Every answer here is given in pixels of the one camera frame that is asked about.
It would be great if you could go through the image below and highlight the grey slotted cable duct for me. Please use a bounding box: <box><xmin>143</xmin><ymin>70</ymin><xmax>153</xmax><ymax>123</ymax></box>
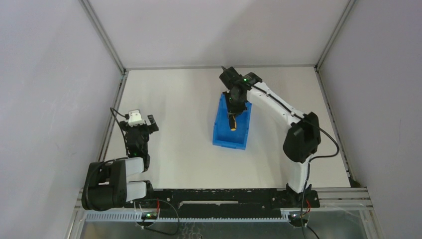
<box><xmin>85</xmin><ymin>211</ymin><xmax>292</xmax><ymax>223</ymax></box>

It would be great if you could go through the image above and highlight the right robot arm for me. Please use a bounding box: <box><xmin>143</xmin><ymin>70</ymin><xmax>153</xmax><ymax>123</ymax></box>
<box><xmin>219</xmin><ymin>69</ymin><xmax>321</xmax><ymax>207</ymax></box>

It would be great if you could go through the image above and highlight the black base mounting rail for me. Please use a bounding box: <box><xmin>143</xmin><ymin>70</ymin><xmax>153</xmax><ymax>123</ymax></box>
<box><xmin>125</xmin><ymin>188</ymin><xmax>320</xmax><ymax>220</ymax></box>

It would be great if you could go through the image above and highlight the blue plastic bin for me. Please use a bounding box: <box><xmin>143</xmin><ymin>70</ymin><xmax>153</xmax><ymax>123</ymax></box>
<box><xmin>212</xmin><ymin>93</ymin><xmax>253</xmax><ymax>151</ymax></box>

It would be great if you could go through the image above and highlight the black yellow handled screwdriver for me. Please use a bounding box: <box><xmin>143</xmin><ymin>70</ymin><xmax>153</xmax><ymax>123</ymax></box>
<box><xmin>228</xmin><ymin>118</ymin><xmax>237</xmax><ymax>131</ymax></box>

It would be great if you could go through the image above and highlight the aluminium frame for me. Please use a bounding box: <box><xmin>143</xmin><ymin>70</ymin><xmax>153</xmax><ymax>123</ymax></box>
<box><xmin>66</xmin><ymin>0</ymin><xmax>386</xmax><ymax>239</ymax></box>

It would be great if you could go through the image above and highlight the left controller board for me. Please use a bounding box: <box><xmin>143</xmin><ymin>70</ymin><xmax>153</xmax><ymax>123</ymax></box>
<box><xmin>141</xmin><ymin>212</ymin><xmax>158</xmax><ymax>221</ymax></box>

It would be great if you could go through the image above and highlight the controller board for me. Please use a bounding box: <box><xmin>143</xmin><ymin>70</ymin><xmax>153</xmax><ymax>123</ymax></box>
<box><xmin>288</xmin><ymin>213</ymin><xmax>308</xmax><ymax>228</ymax></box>
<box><xmin>141</xmin><ymin>212</ymin><xmax>158</xmax><ymax>221</ymax></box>

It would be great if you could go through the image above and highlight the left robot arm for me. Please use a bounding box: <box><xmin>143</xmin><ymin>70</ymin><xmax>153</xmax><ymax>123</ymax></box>
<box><xmin>81</xmin><ymin>112</ymin><xmax>159</xmax><ymax>211</ymax></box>

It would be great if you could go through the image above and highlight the right controller board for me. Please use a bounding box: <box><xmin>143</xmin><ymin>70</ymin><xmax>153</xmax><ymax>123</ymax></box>
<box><xmin>288</xmin><ymin>213</ymin><xmax>308</xmax><ymax>228</ymax></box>

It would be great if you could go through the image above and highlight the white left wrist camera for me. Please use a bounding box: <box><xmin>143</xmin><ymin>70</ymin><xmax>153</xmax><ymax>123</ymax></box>
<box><xmin>127</xmin><ymin>110</ymin><xmax>145</xmax><ymax>127</ymax></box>

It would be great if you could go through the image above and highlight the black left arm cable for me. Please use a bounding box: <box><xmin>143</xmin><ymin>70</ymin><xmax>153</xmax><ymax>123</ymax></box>
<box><xmin>109</xmin><ymin>107</ymin><xmax>130</xmax><ymax>156</ymax></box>

